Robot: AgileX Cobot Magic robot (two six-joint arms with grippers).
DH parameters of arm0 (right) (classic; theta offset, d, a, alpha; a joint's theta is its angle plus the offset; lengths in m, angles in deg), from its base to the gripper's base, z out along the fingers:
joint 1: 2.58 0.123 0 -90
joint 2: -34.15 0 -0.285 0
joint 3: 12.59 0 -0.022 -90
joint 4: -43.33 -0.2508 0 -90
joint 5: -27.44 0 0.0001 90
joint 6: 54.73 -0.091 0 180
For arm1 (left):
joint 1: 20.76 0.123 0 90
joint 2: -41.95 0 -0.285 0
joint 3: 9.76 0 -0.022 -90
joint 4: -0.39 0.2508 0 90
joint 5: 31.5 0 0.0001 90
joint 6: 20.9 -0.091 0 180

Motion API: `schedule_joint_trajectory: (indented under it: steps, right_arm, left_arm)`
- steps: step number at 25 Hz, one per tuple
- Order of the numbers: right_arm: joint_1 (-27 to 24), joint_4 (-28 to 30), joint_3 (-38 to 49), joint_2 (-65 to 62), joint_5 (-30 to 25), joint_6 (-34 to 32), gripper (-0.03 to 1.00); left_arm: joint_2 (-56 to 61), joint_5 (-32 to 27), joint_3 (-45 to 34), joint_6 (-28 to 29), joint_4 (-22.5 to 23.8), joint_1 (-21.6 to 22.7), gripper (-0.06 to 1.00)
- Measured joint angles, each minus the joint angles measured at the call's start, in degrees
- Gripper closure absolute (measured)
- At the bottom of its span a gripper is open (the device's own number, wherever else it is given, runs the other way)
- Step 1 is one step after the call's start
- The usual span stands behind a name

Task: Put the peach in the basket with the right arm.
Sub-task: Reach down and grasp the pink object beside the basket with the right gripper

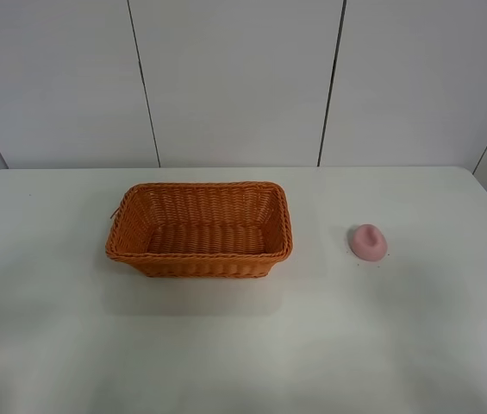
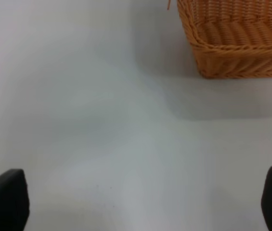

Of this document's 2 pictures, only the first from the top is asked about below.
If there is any pink peach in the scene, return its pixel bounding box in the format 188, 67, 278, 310
348, 224, 388, 262

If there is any orange wicker basket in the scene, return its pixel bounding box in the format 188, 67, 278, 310
105, 181, 292, 279

